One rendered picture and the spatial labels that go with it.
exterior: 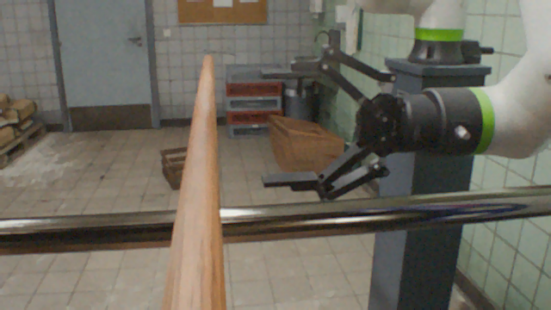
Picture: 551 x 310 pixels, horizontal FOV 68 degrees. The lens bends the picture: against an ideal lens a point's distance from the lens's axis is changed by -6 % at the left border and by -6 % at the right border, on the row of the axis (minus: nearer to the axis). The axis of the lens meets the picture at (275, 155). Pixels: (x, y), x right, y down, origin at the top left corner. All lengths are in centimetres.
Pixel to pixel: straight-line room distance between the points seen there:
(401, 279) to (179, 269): 112
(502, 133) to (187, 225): 45
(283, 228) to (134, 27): 491
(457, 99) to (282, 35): 470
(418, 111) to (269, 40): 469
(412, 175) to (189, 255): 98
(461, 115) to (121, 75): 487
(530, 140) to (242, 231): 41
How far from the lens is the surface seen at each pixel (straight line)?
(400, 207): 37
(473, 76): 118
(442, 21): 116
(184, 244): 24
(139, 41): 520
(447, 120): 56
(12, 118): 501
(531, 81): 57
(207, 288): 20
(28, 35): 555
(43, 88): 557
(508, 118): 61
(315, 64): 52
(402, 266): 129
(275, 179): 55
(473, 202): 40
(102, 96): 536
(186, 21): 514
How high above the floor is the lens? 132
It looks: 18 degrees down
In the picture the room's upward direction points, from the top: straight up
